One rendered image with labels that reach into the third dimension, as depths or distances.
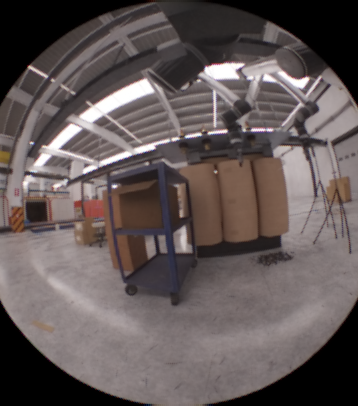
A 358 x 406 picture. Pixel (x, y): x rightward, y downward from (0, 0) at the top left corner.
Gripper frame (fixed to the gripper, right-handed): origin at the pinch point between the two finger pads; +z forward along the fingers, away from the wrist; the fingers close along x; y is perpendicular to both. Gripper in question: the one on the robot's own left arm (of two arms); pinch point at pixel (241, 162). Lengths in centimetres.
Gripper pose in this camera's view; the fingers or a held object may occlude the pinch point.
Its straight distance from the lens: 112.5
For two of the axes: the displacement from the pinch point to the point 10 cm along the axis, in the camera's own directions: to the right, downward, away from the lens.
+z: 1.1, 9.9, -0.2
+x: 3.8, -0.2, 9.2
